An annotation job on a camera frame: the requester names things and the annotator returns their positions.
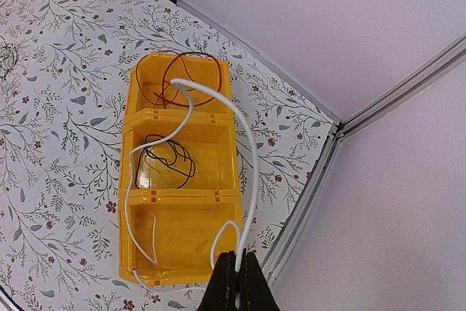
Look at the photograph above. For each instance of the floral table mat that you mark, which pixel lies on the floral table mat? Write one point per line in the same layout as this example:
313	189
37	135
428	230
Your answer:
65	66

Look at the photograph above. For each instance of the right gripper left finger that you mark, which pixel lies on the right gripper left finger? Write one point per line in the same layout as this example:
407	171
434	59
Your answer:
220	294

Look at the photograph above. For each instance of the yellow bin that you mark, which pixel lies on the yellow bin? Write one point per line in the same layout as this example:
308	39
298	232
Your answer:
169	83
200	161
167	237

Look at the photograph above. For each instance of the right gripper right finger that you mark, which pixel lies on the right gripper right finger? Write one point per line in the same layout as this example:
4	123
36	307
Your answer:
255	294

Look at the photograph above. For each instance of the yellow bin middle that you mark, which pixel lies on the yellow bin middle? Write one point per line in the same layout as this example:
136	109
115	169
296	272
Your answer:
200	161

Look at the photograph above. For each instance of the right aluminium post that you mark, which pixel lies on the right aluminium post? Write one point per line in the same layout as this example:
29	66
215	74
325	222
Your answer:
388	190

